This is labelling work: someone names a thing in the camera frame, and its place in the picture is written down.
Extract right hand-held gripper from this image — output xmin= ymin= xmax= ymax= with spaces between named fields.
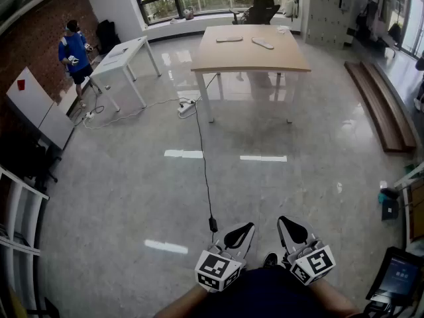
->
xmin=277 ymin=215 xmax=336 ymax=286

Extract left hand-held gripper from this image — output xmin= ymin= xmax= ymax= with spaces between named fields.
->
xmin=194 ymin=223 xmax=256 ymax=293

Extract person's left forearm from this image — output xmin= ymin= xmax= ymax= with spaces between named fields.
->
xmin=154 ymin=283 xmax=213 ymax=318

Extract person's right forearm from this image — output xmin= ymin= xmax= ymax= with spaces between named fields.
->
xmin=309 ymin=278 xmax=360 ymax=318

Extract person's navy shirt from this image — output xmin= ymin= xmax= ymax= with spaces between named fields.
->
xmin=201 ymin=265 xmax=332 ymax=318

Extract dark blue box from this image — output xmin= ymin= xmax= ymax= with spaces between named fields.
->
xmin=380 ymin=199 xmax=400 ymax=221

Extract black tablet screen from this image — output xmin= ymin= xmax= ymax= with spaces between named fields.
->
xmin=366 ymin=246 xmax=424 ymax=306

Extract brown wooden planks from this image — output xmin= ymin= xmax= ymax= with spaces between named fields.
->
xmin=343 ymin=60 xmax=417 ymax=154

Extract wooden table with white legs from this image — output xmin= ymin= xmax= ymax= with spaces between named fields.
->
xmin=190 ymin=24 xmax=312 ymax=124

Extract black swivel chair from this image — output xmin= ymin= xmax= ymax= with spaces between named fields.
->
xmin=0 ymin=134 xmax=62 ymax=191

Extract white desk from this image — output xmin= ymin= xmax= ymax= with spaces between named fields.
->
xmin=89 ymin=35 xmax=162 ymax=113

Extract white shelf rack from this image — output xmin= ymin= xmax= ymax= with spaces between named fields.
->
xmin=0 ymin=166 xmax=50 ymax=318

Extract grey locker cabinet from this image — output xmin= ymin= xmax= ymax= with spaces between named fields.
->
xmin=304 ymin=0 xmax=354 ymax=49

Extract black office chair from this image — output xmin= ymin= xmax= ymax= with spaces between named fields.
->
xmin=229 ymin=0 xmax=281 ymax=25

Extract white bag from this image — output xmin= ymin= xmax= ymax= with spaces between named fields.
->
xmin=281 ymin=0 xmax=299 ymax=18

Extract clothes rack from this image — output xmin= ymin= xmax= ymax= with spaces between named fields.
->
xmin=356 ymin=0 xmax=403 ymax=46

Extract grey folding table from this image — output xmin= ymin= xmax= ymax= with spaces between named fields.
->
xmin=5 ymin=66 xmax=76 ymax=150

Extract black chair with backpack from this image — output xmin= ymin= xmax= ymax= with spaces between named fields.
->
xmin=95 ymin=19 xmax=121 ymax=55

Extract black floor cable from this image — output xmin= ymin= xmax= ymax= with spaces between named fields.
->
xmin=193 ymin=99 xmax=219 ymax=233

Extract white floor cable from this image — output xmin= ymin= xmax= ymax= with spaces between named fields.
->
xmin=82 ymin=97 xmax=182 ymax=131

